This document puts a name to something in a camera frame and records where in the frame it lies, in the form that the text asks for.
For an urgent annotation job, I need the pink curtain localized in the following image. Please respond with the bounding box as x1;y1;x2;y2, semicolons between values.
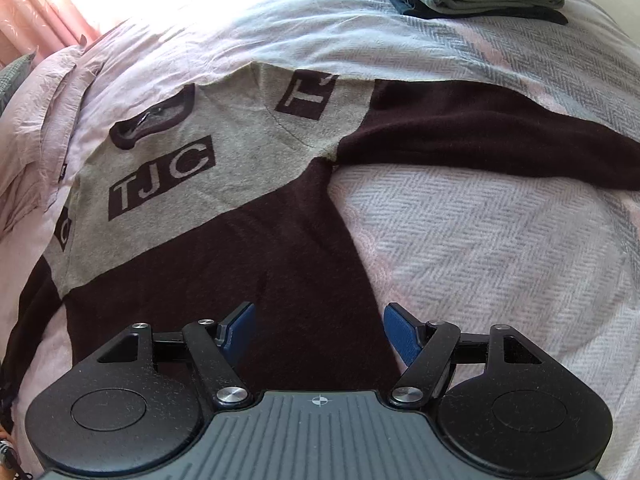
0;0;116;61

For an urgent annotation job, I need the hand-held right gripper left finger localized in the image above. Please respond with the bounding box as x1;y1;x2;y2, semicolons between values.
97;302;257;407

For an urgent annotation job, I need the grey checked pillow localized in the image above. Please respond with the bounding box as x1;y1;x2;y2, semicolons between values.
0;52;37;111

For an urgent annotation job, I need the folded dark navy garment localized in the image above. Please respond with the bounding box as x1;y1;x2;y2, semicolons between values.
405;4;569;26

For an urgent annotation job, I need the dark brown and grey sweater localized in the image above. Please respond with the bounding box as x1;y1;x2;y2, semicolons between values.
0;67;640;426

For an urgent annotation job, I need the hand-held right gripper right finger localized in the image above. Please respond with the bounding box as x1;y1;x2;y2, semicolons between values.
383;302;546;406

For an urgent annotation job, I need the folded grey garment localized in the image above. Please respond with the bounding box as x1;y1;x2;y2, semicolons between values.
430;0;566;13

